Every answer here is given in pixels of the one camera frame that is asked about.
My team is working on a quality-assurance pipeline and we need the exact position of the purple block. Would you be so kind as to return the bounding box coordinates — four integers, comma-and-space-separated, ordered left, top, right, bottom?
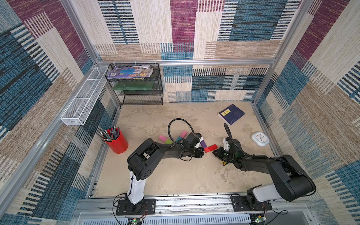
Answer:
200, 140, 208, 150

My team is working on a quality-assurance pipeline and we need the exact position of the red long block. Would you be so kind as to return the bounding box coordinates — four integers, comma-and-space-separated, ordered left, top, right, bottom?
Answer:
208, 144, 218, 152

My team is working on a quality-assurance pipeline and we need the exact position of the pink block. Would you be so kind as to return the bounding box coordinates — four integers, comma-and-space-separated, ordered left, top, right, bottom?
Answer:
180, 131, 188, 138
159, 135, 168, 142

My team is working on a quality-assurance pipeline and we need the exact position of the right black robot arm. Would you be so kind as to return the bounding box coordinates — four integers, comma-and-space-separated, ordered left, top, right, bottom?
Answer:
213, 147, 316, 205

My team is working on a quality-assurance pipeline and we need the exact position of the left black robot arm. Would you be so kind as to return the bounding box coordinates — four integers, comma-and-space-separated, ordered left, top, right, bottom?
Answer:
126, 137, 204, 206

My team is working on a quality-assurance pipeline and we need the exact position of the white round clock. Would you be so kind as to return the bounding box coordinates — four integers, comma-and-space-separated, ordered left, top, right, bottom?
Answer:
251, 132, 269, 147

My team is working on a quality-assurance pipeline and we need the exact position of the dark blue notebook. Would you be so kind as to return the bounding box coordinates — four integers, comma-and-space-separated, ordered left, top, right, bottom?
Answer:
218, 104, 245, 125

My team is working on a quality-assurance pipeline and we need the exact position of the red pen cup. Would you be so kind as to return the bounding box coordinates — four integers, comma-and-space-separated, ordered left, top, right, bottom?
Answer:
103, 128, 129, 154

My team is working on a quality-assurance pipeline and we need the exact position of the green tray in rack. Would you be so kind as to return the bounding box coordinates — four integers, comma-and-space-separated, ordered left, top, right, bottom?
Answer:
113, 82, 154, 91

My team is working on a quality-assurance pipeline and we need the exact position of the colourful magazine on rack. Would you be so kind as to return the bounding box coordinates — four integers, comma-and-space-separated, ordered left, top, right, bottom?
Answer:
106, 65, 154, 80

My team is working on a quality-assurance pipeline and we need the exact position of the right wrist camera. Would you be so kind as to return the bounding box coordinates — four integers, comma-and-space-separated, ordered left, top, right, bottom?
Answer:
223, 137, 244, 157

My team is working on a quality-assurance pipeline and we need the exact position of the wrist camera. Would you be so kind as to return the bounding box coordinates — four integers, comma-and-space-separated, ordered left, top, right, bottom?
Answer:
223, 137, 244, 157
182, 133, 203, 149

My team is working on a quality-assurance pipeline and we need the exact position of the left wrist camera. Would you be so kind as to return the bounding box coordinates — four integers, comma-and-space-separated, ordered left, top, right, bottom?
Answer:
182, 133, 203, 149

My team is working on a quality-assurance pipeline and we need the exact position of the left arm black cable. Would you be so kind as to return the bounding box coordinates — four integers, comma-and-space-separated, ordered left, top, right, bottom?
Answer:
167, 118, 195, 144

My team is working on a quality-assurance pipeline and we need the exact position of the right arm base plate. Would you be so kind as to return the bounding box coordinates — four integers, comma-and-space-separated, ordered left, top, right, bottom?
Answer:
230, 194, 272, 212

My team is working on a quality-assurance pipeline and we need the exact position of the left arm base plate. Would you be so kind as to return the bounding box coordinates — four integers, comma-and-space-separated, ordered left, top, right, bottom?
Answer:
115, 198, 156, 216

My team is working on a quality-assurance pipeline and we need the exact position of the black wire shelf rack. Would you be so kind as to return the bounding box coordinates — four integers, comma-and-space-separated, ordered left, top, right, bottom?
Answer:
106, 63, 164, 106

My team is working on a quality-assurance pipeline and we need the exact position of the white wire wall basket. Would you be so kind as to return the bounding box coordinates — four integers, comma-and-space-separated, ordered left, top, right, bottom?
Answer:
61, 67, 107, 126

